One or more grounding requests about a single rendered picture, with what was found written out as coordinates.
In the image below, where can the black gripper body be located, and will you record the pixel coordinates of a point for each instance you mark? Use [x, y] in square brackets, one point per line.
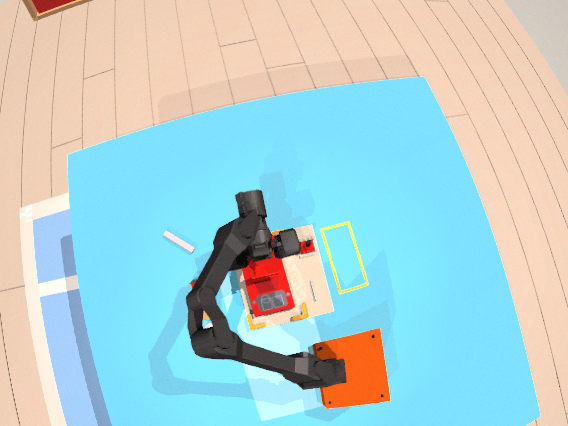
[287, 241]

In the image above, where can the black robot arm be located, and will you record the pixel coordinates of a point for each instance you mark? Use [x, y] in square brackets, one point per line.
[250, 231]

